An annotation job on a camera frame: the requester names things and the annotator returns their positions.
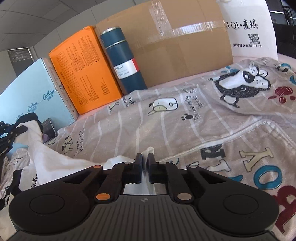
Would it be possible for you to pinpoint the white garment black trim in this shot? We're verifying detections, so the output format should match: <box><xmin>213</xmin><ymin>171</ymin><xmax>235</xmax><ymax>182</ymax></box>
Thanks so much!
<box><xmin>0</xmin><ymin>112</ymin><xmax>155</xmax><ymax>241</ymax></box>

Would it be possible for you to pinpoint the large light blue box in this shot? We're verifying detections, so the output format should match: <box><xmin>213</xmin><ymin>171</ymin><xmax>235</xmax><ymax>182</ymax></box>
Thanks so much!
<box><xmin>1</xmin><ymin>58</ymin><xmax>78</xmax><ymax>130</ymax></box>

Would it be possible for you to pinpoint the grey cartoon print bedsheet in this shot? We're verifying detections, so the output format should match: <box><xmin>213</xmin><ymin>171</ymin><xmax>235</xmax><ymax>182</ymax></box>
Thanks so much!
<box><xmin>48</xmin><ymin>58</ymin><xmax>295</xmax><ymax>240</ymax></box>

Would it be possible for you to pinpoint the dark blue thermos bottle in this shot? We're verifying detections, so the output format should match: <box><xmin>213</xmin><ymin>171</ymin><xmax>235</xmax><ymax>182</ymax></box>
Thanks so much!
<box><xmin>99</xmin><ymin>27</ymin><xmax>147</xmax><ymax>95</ymax></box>

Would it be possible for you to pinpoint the orange printed box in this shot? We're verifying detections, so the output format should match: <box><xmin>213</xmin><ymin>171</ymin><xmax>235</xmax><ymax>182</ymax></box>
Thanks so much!
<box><xmin>49</xmin><ymin>26</ymin><xmax>122</xmax><ymax>115</ymax></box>

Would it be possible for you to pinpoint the brown cardboard box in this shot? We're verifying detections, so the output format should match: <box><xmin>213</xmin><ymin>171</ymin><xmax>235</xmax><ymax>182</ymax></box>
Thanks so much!
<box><xmin>95</xmin><ymin>1</ymin><xmax>233</xmax><ymax>87</ymax></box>

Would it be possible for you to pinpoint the white shopping bag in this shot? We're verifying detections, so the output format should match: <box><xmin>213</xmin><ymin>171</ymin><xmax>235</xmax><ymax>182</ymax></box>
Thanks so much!
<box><xmin>217</xmin><ymin>0</ymin><xmax>278</xmax><ymax>60</ymax></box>

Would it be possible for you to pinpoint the black leather sofa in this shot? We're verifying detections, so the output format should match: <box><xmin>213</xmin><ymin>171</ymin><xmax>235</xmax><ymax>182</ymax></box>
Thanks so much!
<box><xmin>266</xmin><ymin>0</ymin><xmax>295</xmax><ymax>58</ymax></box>

